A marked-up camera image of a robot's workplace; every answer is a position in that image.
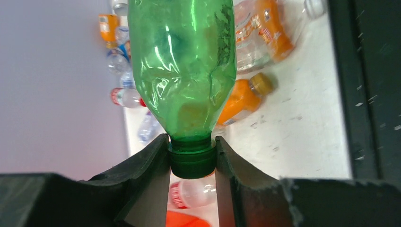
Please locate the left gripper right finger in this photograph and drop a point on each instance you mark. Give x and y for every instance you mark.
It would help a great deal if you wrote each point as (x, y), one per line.
(247, 197)

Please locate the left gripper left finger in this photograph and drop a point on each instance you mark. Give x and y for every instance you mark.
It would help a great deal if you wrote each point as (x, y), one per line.
(131, 194)

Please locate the small orange juice bottle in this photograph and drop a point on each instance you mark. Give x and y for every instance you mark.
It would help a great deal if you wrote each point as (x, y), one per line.
(246, 97)

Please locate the green plastic bottle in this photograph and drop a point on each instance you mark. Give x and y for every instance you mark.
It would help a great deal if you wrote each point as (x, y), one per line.
(184, 67)

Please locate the crushed orange tea bottle front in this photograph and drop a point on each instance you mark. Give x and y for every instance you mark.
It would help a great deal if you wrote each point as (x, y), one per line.
(267, 31)

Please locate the orange plastic bin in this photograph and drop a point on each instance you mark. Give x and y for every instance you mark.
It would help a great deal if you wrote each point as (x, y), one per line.
(177, 219)

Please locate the clear bottle red label red cap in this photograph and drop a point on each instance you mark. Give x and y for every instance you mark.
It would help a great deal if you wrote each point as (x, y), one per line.
(188, 194)

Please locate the crushed clear water bottle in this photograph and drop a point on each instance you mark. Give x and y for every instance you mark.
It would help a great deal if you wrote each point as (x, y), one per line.
(148, 129)

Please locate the red white label bottle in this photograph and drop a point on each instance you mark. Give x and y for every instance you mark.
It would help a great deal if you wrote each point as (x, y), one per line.
(126, 97)

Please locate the brown label red cap bottle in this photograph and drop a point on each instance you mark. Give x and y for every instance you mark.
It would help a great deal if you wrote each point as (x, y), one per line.
(127, 80)

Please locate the light blue crushed bottle back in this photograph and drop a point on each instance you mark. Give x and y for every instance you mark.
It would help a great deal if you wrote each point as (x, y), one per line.
(122, 35)

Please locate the orange juice bottle at back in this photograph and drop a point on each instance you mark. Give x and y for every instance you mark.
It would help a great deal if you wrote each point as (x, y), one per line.
(107, 26)

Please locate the clear wide plastic jar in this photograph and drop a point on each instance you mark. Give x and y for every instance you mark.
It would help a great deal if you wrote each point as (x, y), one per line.
(120, 7)

